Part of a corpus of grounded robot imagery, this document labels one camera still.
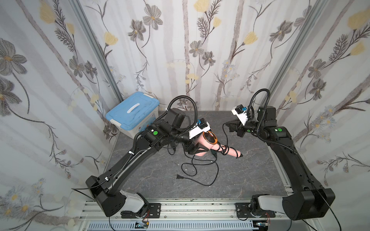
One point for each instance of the black hair dryer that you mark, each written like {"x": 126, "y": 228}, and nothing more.
{"x": 190, "y": 169}

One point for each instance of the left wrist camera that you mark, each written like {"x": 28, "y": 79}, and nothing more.
{"x": 201, "y": 126}

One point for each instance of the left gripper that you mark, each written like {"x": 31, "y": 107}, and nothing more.
{"x": 193, "y": 147}

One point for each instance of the aluminium mounting rail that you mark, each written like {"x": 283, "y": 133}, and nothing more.
{"x": 191, "y": 215}

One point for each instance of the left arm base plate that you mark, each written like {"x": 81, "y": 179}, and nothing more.
{"x": 151, "y": 210}

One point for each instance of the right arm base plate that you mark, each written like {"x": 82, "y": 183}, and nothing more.
{"x": 245, "y": 210}

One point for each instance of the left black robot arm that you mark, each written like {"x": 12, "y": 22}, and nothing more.
{"x": 165, "y": 130}

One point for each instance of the blue lidded storage box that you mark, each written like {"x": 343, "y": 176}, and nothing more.
{"x": 134, "y": 114}

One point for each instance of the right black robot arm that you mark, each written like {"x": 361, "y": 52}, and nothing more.
{"x": 309, "y": 198}

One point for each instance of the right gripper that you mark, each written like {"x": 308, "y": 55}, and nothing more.
{"x": 237, "y": 126}

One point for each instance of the pink hair dryer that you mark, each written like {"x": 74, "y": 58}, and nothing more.
{"x": 208, "y": 141}

